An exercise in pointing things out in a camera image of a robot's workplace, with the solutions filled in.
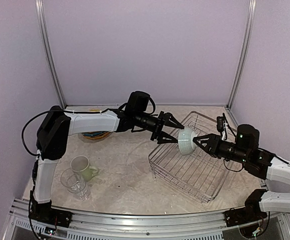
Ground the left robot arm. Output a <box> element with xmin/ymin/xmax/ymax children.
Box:
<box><xmin>29</xmin><ymin>91</ymin><xmax>184</xmax><ymax>223</ymax></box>

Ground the right aluminium corner post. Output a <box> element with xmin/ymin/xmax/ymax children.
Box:
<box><xmin>226</xmin><ymin>0</ymin><xmax>257</xmax><ymax>111</ymax></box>

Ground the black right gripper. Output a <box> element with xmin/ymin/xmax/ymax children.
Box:
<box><xmin>194</xmin><ymin>133</ymin><xmax>250</xmax><ymax>164</ymax></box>

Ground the clear glass cup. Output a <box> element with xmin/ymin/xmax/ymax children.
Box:
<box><xmin>67</xmin><ymin>174</ymin><xmax>90</xmax><ymax>201</ymax></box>
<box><xmin>60</xmin><ymin>168</ymin><xmax>86</xmax><ymax>194</ymax></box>

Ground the blue polka dot plate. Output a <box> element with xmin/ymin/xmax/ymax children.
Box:
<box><xmin>81</xmin><ymin>131</ymin><xmax>111</xmax><ymax>139</ymax></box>

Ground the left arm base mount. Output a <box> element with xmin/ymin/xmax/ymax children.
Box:
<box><xmin>28</xmin><ymin>198</ymin><xmax>73</xmax><ymax>228</ymax></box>

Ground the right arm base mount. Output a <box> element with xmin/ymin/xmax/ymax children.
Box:
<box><xmin>223</xmin><ymin>189</ymin><xmax>268</xmax><ymax>227</ymax></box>

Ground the left aluminium corner post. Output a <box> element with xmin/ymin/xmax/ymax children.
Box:
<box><xmin>34</xmin><ymin>0</ymin><xmax>67</xmax><ymax>109</ymax></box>

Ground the metal wire dish rack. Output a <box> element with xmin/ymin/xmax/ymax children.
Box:
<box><xmin>147</xmin><ymin>110</ymin><xmax>241</xmax><ymax>204</ymax></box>

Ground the white green ceramic bowl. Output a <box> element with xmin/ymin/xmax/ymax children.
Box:
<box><xmin>178</xmin><ymin>127</ymin><xmax>198</xmax><ymax>156</ymax></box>

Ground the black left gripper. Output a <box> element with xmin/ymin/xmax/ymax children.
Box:
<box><xmin>135</xmin><ymin>111</ymin><xmax>185</xmax><ymax>145</ymax></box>

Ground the light green mug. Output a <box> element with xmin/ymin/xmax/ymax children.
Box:
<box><xmin>70</xmin><ymin>155</ymin><xmax>99</xmax><ymax>182</ymax></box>

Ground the aluminium front frame rail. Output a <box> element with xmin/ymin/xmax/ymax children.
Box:
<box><xmin>1</xmin><ymin>199</ymin><xmax>290</xmax><ymax>240</ymax></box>

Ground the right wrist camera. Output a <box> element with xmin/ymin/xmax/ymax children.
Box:
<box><xmin>216</xmin><ymin>113</ymin><xmax>228</xmax><ymax>141</ymax></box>

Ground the aluminium corner post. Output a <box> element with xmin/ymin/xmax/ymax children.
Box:
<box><xmin>34</xmin><ymin>0</ymin><xmax>67</xmax><ymax>109</ymax></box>
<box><xmin>226</xmin><ymin>0</ymin><xmax>257</xmax><ymax>111</ymax></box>

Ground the yellow polka dot plate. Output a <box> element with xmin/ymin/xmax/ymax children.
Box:
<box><xmin>88</xmin><ymin>108</ymin><xmax>102</xmax><ymax>112</ymax></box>
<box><xmin>78</xmin><ymin>132</ymin><xmax>112</xmax><ymax>142</ymax></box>

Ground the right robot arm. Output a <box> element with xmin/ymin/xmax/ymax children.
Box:
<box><xmin>192</xmin><ymin>124</ymin><xmax>290</xmax><ymax>222</ymax></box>

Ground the clear glass cup back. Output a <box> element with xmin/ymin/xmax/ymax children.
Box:
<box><xmin>67</xmin><ymin>174</ymin><xmax>90</xmax><ymax>201</ymax></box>

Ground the clear glass cup front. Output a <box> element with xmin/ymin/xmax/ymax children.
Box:
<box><xmin>60</xmin><ymin>168</ymin><xmax>86</xmax><ymax>194</ymax></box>

